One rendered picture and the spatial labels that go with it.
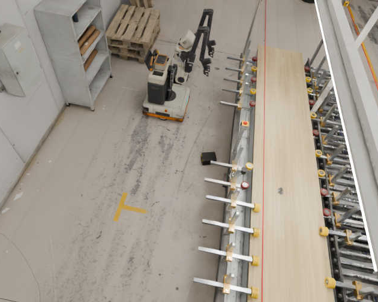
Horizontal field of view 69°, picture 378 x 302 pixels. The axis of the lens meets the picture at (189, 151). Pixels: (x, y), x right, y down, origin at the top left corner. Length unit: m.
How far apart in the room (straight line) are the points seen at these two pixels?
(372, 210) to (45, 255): 3.19
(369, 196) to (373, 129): 0.31
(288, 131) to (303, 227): 1.21
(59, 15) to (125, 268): 2.99
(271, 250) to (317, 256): 0.41
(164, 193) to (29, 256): 1.67
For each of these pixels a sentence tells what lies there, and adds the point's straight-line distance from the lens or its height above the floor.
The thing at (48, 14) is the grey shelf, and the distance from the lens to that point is 3.92.
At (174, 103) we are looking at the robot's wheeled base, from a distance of 4.37.
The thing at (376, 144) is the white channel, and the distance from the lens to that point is 1.43.
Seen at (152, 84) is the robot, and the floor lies 0.68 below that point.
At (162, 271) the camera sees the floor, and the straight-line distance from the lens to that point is 3.39.
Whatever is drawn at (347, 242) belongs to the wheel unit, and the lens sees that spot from 3.01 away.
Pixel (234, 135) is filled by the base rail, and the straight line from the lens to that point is 3.52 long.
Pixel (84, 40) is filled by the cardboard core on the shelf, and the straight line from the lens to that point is 4.47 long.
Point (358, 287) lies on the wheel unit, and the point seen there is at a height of 0.97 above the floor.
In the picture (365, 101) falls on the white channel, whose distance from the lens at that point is 1.61.
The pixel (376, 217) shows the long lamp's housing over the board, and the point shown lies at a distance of 1.32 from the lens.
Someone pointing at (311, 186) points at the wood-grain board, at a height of 0.90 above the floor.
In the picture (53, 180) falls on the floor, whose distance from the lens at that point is 4.05.
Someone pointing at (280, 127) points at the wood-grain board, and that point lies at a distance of 3.55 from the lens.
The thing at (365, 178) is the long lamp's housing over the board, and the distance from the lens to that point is 1.41.
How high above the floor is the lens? 3.31
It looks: 53 degrees down
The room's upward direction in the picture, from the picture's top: 10 degrees clockwise
